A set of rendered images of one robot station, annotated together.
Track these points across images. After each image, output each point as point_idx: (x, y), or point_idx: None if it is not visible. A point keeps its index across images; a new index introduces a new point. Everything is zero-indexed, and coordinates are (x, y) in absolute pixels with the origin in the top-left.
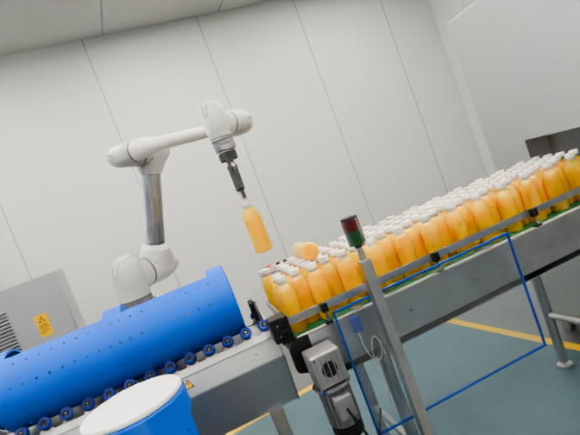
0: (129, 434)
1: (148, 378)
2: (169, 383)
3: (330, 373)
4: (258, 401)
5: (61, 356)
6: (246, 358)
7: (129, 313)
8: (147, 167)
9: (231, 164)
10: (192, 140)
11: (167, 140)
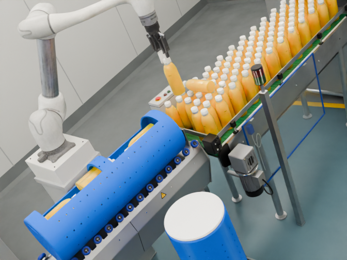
0: (219, 230)
1: (140, 199)
2: (207, 197)
3: (251, 163)
4: (194, 191)
5: (91, 204)
6: (189, 167)
7: (120, 161)
8: None
9: (160, 34)
10: (105, 11)
11: (88, 14)
